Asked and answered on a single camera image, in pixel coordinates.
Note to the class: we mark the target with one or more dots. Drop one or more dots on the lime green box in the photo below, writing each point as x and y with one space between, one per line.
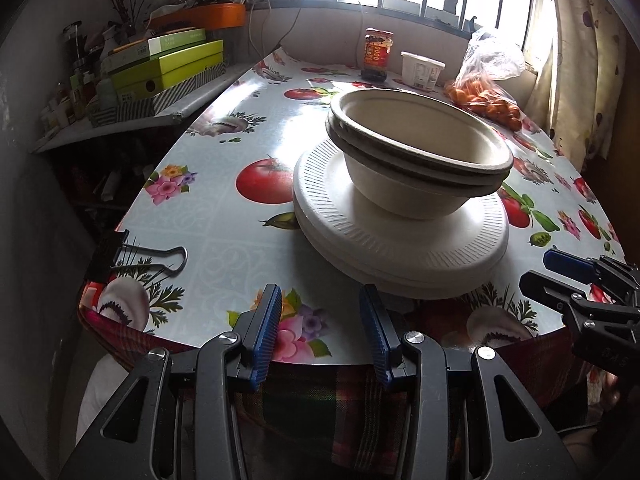
170 72

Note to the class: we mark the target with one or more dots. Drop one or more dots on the fruit print tablecloth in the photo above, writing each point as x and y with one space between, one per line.
225 240

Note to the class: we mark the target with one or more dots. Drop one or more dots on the striped basket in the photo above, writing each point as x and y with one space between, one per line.
165 100

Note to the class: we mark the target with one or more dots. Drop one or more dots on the clear plastic bag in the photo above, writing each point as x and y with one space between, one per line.
490 55

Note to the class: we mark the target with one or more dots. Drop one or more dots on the flat white green box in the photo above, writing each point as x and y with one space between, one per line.
165 42

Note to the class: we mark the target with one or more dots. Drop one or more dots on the pile of small oranges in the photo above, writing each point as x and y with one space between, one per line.
480 97

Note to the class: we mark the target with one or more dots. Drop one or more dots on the white foam plate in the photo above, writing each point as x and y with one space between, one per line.
440 282
440 296
320 195

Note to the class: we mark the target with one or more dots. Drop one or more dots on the red label sauce jar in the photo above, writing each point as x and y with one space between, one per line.
377 52

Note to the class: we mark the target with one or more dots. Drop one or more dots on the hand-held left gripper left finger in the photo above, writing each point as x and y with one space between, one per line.
265 335

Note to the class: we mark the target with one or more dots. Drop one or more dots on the row of small bottles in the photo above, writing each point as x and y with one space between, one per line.
75 90

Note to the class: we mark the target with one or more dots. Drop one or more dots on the orange container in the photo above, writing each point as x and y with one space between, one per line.
225 14

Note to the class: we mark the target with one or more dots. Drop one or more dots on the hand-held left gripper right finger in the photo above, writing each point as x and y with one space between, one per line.
375 335

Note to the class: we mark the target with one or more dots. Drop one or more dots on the grey side shelf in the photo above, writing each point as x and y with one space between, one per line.
125 127

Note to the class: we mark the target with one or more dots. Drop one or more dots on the cream printed curtain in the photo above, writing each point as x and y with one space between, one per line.
585 60

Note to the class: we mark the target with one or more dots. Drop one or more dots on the black binder clip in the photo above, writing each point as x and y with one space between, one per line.
102 260

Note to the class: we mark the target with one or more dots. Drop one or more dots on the white plastic tub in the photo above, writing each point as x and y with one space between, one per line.
422 72

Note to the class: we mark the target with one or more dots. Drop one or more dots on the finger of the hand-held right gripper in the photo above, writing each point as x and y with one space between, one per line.
562 259
545 287

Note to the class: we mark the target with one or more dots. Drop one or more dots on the brown wooden cabinet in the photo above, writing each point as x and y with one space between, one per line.
620 200

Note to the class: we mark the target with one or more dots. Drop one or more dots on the red plaid cloth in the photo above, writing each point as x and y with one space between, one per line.
310 410

